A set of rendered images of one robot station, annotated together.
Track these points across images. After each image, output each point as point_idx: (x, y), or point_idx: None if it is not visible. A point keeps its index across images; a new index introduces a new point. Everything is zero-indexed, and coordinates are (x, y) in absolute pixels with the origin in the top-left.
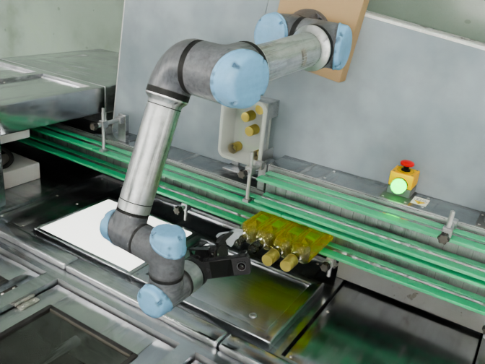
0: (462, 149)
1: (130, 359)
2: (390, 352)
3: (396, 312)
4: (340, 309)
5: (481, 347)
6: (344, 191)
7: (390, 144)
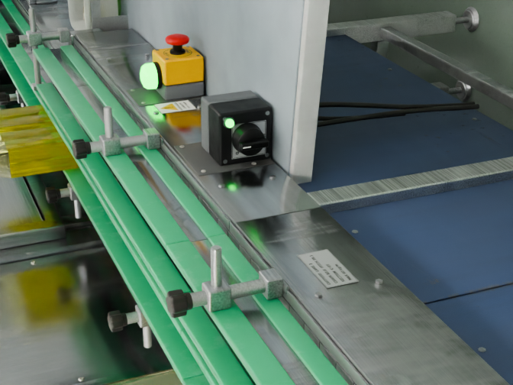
0: (227, 15)
1: None
2: (23, 326)
3: (127, 292)
4: (55, 266)
5: (156, 367)
6: (107, 81)
7: (185, 8)
